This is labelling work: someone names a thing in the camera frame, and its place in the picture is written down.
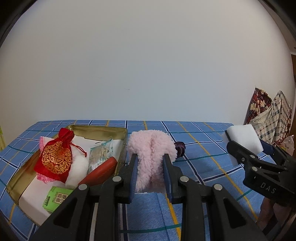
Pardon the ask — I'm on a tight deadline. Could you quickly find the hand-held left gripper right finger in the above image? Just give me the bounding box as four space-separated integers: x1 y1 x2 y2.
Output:
162 153 269 241

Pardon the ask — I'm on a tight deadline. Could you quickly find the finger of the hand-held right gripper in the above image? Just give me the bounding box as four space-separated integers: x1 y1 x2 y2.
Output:
260 139 296 164
227 140 290 206

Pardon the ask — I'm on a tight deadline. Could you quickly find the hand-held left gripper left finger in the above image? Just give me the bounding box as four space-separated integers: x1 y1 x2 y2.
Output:
30 153 139 241

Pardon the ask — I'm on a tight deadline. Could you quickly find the white sponge block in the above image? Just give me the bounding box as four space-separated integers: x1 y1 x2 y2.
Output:
222 124 265 166

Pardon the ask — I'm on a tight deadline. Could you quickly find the pink fluffy cloth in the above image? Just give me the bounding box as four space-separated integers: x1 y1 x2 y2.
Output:
128 130 178 194

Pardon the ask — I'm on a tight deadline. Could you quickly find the red soft case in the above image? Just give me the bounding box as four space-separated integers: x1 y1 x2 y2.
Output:
78 157 118 186

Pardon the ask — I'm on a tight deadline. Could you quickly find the gold metal tin box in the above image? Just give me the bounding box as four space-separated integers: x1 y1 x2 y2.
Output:
6 125 128 226

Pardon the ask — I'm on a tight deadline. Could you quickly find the green tissue pack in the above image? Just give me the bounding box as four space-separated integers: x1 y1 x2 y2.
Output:
42 186 74 214

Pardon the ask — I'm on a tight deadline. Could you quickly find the red and gold drawstring pouch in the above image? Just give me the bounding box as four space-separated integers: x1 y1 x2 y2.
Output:
34 128 88 181

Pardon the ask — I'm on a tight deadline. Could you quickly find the person's right forearm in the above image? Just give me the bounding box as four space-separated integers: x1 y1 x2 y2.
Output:
256 197 289 231

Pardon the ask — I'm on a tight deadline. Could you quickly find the blue plaid tablecloth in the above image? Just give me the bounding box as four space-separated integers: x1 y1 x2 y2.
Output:
0 119 287 241

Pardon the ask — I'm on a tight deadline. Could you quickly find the dark purple scrunchie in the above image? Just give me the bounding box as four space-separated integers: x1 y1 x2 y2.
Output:
174 141 186 160

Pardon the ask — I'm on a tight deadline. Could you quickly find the clear plastic tissue packet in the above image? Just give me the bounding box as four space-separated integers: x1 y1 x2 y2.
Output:
87 139 114 174

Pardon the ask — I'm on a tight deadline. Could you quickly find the dark red floral pillow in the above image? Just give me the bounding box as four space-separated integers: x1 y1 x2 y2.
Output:
245 88 273 126

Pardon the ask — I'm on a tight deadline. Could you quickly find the white cloth with pink trim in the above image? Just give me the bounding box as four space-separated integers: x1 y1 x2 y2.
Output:
37 136 55 184

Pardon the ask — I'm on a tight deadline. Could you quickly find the white paper liner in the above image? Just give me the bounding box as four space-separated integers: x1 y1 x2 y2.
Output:
18 136 123 225

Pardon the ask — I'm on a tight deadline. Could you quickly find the green floral curtain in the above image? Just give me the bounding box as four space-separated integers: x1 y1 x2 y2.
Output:
0 125 6 151

